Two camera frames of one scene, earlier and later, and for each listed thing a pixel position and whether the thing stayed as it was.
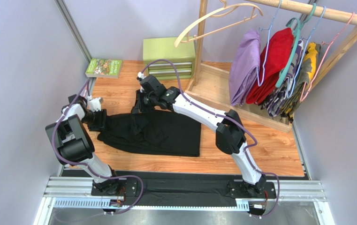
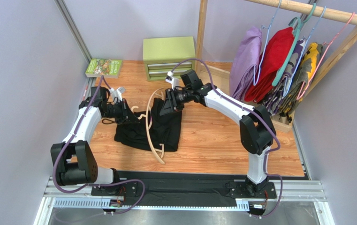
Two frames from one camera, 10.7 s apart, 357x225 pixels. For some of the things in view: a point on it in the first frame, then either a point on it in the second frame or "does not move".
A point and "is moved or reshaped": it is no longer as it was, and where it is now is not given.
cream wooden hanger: (223, 4) to (160, 157)
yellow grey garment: (313, 51) does not move
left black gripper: (101, 124) to (127, 116)
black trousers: (156, 132) is moved or reshaped
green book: (104, 68) does not move
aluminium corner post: (71, 25) does not move
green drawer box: (183, 57) does not move
